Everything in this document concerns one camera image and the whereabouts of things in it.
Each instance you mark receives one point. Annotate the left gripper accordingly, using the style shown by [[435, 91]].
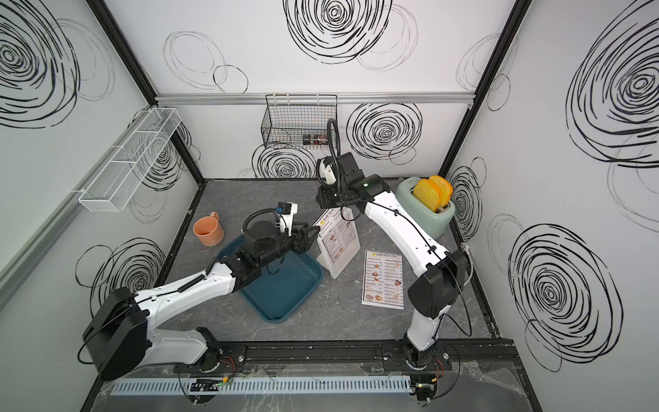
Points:
[[305, 245]]

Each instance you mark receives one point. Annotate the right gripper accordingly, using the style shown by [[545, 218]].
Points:
[[323, 191]]

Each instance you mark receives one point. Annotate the white menu holder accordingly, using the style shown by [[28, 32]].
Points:
[[335, 270]]

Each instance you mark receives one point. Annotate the old menu sheet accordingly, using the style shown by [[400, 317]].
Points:
[[383, 280]]

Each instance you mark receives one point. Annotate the new menu sheet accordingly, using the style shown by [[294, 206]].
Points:
[[338, 234]]

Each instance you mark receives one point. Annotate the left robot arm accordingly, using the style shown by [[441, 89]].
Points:
[[126, 331]]

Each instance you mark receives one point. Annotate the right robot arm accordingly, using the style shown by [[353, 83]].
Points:
[[440, 273]]

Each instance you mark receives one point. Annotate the teal plastic tray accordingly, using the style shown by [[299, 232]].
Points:
[[283, 286]]

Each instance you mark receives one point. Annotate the orange mug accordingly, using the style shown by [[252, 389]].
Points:
[[209, 230]]

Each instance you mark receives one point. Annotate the front toast slice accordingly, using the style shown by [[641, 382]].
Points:
[[429, 194]]

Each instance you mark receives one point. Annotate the toast slice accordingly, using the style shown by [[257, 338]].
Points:
[[445, 189], [429, 194]]

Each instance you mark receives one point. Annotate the mint green toaster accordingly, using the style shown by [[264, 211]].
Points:
[[434, 224]]

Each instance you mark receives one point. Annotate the rear toast slice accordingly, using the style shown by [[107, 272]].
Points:
[[445, 189]]

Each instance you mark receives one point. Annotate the white mesh shelf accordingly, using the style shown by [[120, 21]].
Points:
[[146, 157]]

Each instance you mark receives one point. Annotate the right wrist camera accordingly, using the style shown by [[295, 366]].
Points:
[[325, 172]]

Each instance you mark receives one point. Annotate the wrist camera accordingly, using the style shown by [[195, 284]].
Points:
[[325, 172], [285, 212]]

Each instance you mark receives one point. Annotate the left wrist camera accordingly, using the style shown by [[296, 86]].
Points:
[[285, 212]]

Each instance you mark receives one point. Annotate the black wire basket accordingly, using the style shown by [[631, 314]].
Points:
[[288, 117]]

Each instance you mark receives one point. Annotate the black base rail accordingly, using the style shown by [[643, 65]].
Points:
[[388, 355]]

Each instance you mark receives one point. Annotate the white slotted cable duct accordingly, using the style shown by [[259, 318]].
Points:
[[262, 386]]

